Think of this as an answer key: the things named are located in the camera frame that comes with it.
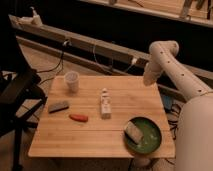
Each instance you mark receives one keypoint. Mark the orange carrot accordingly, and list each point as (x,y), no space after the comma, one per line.
(79,118)

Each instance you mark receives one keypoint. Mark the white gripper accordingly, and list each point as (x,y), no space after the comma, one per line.
(152,72)

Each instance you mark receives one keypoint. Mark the black chair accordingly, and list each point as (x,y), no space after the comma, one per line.
(24,86)

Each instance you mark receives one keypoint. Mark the blue box under table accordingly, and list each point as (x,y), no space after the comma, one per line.
(167,102)

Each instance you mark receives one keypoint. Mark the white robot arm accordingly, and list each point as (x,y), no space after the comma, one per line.
(194,143)

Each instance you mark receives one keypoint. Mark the green plate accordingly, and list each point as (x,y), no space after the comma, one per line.
(152,136)

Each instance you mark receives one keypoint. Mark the white plug on beam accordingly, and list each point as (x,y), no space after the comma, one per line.
(134,61)

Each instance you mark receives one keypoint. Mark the white tube bottle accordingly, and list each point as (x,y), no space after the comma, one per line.
(105,105)

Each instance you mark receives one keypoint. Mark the white spray bottle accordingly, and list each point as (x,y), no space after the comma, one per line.
(36,17)

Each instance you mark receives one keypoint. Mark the translucent plastic cup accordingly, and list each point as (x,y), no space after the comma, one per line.
(71,79)

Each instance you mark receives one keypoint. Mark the grey sponge on plate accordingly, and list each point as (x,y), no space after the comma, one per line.
(133,132)

